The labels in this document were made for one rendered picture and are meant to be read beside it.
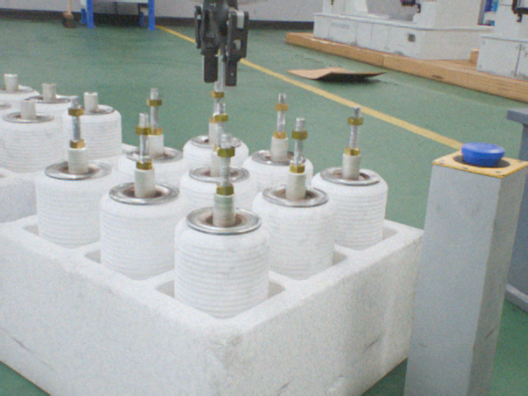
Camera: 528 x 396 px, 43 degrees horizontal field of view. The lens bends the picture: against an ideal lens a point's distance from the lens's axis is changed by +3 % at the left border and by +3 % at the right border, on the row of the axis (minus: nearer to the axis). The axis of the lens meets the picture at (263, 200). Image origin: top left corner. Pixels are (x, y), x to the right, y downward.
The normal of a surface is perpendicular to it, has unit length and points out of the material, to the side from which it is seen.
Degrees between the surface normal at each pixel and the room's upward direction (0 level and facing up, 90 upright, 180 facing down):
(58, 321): 90
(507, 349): 0
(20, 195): 90
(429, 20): 90
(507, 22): 90
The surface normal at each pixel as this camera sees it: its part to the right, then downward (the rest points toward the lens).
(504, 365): 0.05, -0.95
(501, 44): -0.94, 0.06
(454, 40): 0.33, 0.31
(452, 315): -0.64, 0.22
